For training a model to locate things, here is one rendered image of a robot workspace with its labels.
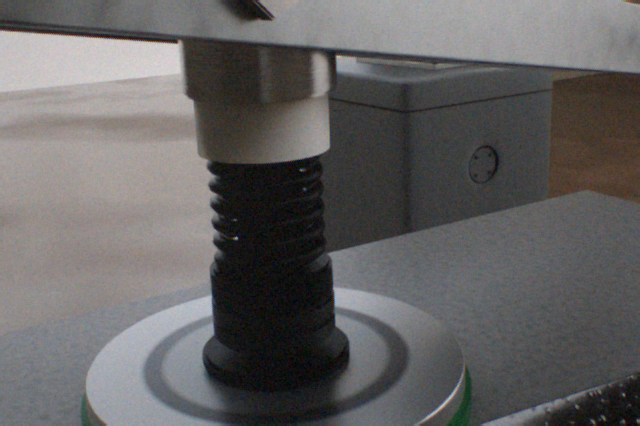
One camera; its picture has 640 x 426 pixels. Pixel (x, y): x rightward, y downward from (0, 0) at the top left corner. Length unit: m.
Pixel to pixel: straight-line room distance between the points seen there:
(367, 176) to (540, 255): 0.96
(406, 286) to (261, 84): 0.30
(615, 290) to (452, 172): 0.99
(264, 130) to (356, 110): 1.26
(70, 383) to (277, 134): 0.23
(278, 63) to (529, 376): 0.25
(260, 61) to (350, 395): 0.17
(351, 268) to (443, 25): 0.30
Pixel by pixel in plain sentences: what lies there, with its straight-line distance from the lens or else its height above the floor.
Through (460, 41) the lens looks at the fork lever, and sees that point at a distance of 0.45.
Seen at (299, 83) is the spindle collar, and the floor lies 0.99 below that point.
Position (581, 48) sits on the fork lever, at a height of 0.99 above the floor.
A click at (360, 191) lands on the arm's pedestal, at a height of 0.61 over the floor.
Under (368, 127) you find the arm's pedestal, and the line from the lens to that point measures 1.62.
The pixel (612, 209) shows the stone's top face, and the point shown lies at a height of 0.80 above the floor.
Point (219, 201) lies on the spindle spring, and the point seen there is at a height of 0.93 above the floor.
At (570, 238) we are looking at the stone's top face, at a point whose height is 0.80.
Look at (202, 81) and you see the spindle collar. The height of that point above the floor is 1.00.
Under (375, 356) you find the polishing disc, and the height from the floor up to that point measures 0.84.
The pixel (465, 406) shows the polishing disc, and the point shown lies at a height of 0.82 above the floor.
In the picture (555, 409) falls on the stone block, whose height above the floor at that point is 0.80.
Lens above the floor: 1.04
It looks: 17 degrees down
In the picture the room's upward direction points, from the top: 2 degrees counter-clockwise
